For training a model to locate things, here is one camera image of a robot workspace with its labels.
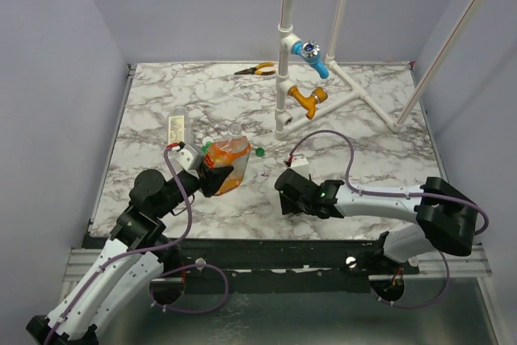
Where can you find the orange label tea bottle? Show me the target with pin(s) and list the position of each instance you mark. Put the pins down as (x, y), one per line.
(232, 150)

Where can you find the green plastic bottle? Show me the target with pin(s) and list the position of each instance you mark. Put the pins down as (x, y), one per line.
(207, 146)

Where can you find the brass yellow faucet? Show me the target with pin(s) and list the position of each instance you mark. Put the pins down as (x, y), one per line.
(309, 103)

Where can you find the white PVC pipe frame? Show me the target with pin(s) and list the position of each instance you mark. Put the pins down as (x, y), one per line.
(293, 110)

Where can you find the clear square water bottle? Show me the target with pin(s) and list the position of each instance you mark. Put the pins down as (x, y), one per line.
(178, 126)

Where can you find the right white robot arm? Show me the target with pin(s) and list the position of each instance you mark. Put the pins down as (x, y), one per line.
(441, 218)

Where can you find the green bottle cap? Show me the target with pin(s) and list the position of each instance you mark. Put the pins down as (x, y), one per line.
(259, 152)

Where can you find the blue plastic faucet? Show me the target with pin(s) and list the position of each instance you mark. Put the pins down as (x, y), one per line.
(309, 52)

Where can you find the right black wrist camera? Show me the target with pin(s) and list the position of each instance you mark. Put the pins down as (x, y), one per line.
(300, 164)

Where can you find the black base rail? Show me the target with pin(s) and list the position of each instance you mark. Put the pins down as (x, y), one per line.
(280, 266)

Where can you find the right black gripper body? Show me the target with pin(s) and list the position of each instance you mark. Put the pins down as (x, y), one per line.
(292, 191)

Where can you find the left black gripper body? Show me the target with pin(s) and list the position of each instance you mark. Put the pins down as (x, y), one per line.
(191, 183)

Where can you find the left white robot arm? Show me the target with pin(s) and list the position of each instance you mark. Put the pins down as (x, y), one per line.
(136, 252)

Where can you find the yellow handled pliers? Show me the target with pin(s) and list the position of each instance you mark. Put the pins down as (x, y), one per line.
(261, 69)

